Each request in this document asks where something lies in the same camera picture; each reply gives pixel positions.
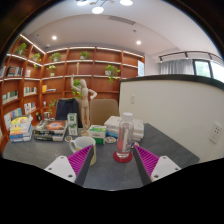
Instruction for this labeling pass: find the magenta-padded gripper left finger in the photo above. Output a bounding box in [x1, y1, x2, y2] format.
[43, 144, 96, 188]

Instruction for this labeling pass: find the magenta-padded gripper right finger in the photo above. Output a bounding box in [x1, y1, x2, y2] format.
[132, 144, 182, 186]

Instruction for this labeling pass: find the clear plastic water bottle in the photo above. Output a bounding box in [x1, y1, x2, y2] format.
[115, 111, 136, 160]

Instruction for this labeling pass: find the dark thick book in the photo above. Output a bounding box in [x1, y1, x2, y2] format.
[33, 129, 66, 138]
[32, 134, 66, 143]

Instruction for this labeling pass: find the yellow striped white mug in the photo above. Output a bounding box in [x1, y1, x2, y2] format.
[68, 135, 98, 167]

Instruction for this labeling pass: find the galaxy cover dark book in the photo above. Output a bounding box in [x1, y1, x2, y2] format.
[35, 119, 69, 135]

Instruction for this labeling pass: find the tall green white carton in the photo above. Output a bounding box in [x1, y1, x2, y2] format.
[67, 112, 79, 137]

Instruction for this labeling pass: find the flat round red coaster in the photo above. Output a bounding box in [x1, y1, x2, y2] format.
[112, 150, 134, 164]

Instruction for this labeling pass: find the small green white box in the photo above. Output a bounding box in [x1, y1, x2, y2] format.
[87, 124, 108, 145]

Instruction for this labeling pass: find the colourful book stack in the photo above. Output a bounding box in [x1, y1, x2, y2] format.
[8, 114, 35, 144]

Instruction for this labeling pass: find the dark blue office chair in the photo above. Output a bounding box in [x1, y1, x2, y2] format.
[54, 97, 83, 130]

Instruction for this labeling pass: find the white book stack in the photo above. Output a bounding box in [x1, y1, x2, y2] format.
[103, 115, 146, 143]

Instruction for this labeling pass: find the tan office chair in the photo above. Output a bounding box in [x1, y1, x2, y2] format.
[89, 98, 121, 127]

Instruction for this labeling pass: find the wooden artist mannequin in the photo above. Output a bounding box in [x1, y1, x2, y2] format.
[69, 73, 99, 136]

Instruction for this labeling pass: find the orange wooden shelf unit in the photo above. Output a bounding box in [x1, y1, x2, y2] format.
[0, 33, 146, 154]

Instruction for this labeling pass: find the grey window curtain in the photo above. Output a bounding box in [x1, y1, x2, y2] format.
[159, 59, 196, 76]

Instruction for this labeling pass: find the window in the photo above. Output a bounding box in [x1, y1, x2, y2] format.
[194, 59, 224, 84]

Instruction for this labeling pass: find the ceiling air vent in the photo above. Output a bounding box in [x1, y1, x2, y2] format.
[107, 15, 137, 26]

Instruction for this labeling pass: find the branched ceiling lamp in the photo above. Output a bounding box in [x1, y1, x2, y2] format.
[75, 0, 134, 15]

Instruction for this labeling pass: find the white wall socket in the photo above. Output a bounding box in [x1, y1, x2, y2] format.
[209, 122, 224, 145]

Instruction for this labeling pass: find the white wall sign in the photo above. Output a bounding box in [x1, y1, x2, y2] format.
[137, 59, 146, 77]

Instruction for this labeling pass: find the black ceiling track rail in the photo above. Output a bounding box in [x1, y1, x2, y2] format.
[158, 50, 221, 64]

